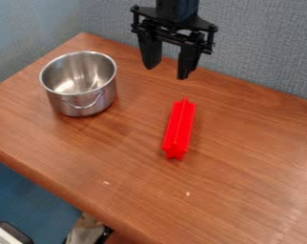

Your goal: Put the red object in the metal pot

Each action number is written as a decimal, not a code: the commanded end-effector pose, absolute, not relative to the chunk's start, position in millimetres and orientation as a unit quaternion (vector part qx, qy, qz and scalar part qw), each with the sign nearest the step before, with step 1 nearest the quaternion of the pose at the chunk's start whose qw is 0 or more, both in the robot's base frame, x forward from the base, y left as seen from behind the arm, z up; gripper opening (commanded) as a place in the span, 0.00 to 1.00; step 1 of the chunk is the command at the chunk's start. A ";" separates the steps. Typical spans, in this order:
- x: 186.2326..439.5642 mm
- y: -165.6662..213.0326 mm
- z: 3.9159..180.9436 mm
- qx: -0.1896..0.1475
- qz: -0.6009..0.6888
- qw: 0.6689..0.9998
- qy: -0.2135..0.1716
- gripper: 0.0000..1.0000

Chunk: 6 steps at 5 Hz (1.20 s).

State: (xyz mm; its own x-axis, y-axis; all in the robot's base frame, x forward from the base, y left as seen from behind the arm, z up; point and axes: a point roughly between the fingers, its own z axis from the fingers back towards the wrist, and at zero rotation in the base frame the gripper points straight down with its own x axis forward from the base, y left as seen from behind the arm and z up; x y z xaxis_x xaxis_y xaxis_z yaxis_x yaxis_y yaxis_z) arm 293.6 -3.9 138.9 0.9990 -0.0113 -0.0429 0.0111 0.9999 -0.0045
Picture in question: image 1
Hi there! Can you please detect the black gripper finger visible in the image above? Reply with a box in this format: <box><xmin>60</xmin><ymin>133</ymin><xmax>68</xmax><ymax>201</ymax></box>
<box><xmin>178</xmin><ymin>46</ymin><xmax>201</xmax><ymax>80</ymax></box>
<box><xmin>137</xmin><ymin>31</ymin><xmax>162</xmax><ymax>70</ymax></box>

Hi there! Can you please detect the metal pot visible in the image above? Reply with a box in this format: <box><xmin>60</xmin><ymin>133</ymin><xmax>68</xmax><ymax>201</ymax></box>
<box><xmin>40</xmin><ymin>51</ymin><xmax>117</xmax><ymax>117</ymax></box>

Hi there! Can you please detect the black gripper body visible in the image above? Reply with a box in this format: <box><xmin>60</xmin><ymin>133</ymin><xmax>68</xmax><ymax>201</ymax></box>
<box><xmin>129</xmin><ymin>0</ymin><xmax>220</xmax><ymax>55</ymax></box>

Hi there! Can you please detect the red star-shaped block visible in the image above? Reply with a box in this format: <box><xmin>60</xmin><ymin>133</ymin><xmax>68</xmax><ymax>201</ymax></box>
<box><xmin>161</xmin><ymin>97</ymin><xmax>197</xmax><ymax>160</ymax></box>

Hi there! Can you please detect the beige cloth under table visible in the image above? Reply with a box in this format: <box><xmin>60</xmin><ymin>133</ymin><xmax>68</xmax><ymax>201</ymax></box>
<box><xmin>65</xmin><ymin>213</ymin><xmax>104</xmax><ymax>244</ymax></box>

